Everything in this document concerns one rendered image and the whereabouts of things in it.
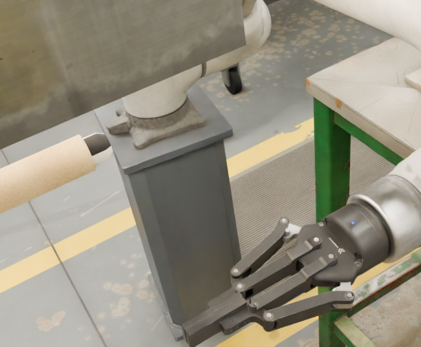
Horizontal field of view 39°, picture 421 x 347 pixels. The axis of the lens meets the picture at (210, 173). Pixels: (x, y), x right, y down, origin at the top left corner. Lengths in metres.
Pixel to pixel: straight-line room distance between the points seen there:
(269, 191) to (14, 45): 2.01
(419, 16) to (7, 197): 0.43
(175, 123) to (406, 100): 0.57
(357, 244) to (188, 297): 1.14
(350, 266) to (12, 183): 0.36
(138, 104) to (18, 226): 1.15
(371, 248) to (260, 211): 1.52
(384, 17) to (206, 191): 0.91
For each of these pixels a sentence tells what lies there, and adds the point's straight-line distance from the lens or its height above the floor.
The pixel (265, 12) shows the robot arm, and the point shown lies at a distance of 1.44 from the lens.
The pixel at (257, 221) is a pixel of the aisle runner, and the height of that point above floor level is 0.00.
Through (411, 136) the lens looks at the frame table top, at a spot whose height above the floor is 0.93.
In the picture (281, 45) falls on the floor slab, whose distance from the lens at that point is 3.11.
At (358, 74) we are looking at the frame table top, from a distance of 1.14.
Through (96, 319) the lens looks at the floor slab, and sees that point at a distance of 1.99.
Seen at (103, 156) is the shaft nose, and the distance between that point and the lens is 0.49.
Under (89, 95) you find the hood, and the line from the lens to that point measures 0.29.
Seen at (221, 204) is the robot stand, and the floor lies 0.47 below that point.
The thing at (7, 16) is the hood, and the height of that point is 1.44.
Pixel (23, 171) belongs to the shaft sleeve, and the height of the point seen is 1.26.
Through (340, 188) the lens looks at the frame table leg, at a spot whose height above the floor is 0.68.
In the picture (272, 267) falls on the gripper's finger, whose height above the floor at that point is 1.04.
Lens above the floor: 1.54
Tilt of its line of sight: 41 degrees down
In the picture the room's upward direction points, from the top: 10 degrees counter-clockwise
